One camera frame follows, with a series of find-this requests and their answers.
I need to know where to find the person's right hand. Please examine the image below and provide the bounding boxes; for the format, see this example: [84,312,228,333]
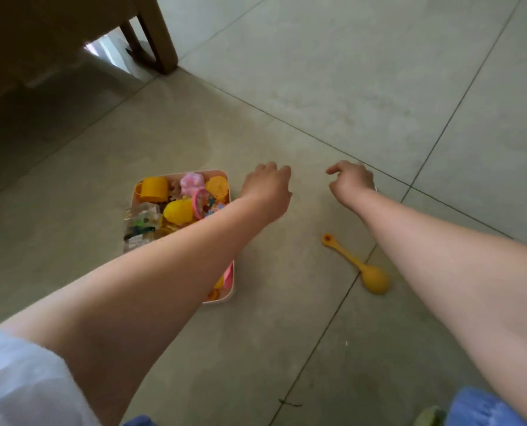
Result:
[325,160,376,214]

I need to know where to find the person's left hand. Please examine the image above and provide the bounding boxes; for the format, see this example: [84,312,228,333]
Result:
[240,162,293,225]

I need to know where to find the white scalloped toy cup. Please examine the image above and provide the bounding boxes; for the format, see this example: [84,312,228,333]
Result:
[179,172,207,198]

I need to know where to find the yellow round toy fruit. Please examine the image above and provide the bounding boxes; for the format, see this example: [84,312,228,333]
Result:
[162,198,195,227]

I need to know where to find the yellow toy ladle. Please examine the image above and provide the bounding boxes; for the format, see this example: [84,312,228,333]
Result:
[321,233,391,296]

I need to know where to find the pink plastic toy tray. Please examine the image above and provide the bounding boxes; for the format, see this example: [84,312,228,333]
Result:
[123,169,236,305]

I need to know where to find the yellow toy cup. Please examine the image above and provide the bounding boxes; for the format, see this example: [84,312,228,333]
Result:
[134,176,170,204]

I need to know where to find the clear bag of trinkets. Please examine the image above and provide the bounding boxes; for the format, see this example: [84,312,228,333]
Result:
[123,202,165,253]

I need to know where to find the person's right forearm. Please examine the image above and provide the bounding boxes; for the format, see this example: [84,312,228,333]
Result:
[354,190,527,426]

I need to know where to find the person's left forearm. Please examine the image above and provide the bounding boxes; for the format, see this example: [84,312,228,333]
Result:
[0,197,287,426]

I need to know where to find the person's dark blue trousers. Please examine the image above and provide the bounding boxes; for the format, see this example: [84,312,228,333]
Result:
[121,386,527,426]

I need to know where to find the person's white sleeve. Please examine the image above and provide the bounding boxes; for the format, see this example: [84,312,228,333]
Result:
[0,329,102,426]

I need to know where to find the dark wooden furniture foot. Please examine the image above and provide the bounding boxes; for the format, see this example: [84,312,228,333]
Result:
[121,0,179,75]

